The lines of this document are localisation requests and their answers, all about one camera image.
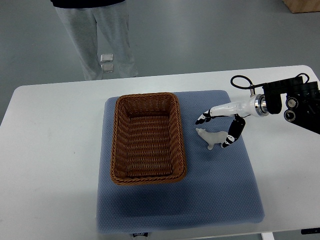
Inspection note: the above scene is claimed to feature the brown wicker basket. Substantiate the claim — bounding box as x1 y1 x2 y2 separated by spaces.
110 92 187 186

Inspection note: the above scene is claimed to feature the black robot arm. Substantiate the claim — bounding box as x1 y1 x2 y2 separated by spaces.
262 74 320 134

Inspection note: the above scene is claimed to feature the white bear figurine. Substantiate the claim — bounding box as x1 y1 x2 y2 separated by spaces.
195 128 228 150

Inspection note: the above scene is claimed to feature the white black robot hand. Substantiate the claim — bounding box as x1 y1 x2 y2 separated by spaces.
195 94 269 148

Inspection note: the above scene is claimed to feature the wooden box corner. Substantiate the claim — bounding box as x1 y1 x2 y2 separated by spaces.
283 0 320 14

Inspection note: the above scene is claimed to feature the blue foam mat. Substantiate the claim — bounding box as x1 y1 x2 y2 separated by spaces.
96 90 265 234

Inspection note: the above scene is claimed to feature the metal floor plate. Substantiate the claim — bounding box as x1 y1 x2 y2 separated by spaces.
101 63 114 73
100 53 114 63

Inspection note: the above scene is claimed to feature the upper metal floor plate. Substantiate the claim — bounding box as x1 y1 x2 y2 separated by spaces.
100 53 114 63

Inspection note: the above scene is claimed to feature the lower metal floor plate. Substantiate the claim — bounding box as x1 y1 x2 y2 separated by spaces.
101 63 114 73

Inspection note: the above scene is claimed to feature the black looped cable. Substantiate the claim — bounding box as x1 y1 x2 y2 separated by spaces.
230 74 266 97

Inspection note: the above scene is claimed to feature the person in grey trousers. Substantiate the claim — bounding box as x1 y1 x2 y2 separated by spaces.
49 0 139 81

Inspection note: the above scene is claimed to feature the black table control panel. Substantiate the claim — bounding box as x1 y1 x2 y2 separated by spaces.
300 227 320 235

